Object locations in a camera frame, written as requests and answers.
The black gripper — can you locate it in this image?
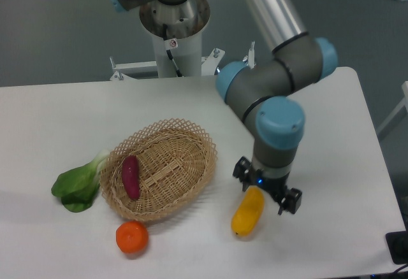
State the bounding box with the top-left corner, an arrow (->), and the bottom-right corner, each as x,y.
233,157 -> 302,215

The yellow mango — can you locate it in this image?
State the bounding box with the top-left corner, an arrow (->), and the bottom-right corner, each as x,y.
231,187 -> 265,237

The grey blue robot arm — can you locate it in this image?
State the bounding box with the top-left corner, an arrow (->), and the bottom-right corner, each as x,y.
111,0 -> 338,213

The woven wicker basket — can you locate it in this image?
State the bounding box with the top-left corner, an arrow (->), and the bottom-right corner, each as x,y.
100,118 -> 217,223

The purple sweet potato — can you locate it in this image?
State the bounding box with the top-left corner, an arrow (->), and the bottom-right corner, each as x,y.
122,155 -> 140,200

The black device at edge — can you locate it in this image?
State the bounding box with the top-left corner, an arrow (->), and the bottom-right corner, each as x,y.
385,231 -> 407,265

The orange tangerine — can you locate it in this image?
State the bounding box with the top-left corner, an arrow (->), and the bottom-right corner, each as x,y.
115,221 -> 149,254

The white furniture leg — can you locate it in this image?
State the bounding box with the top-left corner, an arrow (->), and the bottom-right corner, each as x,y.
376,81 -> 407,141

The green bok choy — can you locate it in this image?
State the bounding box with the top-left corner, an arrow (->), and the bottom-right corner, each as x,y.
51,150 -> 110,213

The white metal base frame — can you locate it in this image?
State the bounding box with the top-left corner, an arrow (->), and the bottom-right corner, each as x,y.
109,41 -> 258,81

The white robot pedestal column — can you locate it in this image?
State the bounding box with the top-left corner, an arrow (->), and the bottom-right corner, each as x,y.
139,0 -> 210,76

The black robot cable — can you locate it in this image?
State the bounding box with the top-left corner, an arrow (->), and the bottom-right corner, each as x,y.
161,23 -> 185,78

